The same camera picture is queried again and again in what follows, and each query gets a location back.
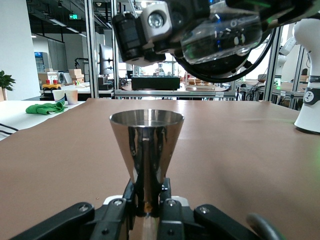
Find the blue lit display fridge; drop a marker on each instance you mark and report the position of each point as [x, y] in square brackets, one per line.
[41, 61]

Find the brown table mat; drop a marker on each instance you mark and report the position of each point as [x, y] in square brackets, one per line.
[250, 162]

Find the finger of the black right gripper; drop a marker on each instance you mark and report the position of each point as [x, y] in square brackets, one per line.
[287, 10]
[155, 25]

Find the yellow box red buttons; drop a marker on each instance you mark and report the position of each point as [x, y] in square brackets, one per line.
[51, 86]

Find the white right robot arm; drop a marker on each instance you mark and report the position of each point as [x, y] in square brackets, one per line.
[310, 112]

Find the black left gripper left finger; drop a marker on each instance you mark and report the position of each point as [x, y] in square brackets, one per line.
[75, 220]

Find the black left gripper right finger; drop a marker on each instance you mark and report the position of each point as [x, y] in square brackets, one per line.
[207, 222]

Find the aluminium frame post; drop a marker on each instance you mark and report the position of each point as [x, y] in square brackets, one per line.
[91, 50]
[272, 75]
[115, 80]

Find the aluminium frame rail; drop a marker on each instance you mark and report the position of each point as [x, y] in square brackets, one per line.
[175, 93]

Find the paper cup pink print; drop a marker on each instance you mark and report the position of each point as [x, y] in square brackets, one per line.
[72, 97]

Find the steel double cone jigger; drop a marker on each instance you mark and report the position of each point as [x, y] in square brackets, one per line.
[147, 150]

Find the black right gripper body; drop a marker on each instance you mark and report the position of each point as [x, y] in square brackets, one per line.
[215, 72]

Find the paper cup blue print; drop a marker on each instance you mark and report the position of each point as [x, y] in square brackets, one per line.
[58, 95]

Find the black monitor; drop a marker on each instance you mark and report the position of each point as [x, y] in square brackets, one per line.
[105, 60]

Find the cardboard box stack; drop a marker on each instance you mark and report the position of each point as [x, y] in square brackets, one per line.
[76, 75]

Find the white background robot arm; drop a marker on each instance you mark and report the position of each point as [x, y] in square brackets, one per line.
[287, 47]

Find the green cloth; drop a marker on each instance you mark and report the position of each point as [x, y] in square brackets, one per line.
[45, 109]

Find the small clear glass cup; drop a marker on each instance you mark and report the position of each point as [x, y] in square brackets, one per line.
[220, 37]

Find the black rectangular case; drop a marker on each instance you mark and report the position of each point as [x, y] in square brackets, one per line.
[155, 83]

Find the green exit sign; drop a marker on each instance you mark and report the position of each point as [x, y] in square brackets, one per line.
[75, 16]

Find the green potted plant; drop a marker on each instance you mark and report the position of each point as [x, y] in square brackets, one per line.
[5, 81]

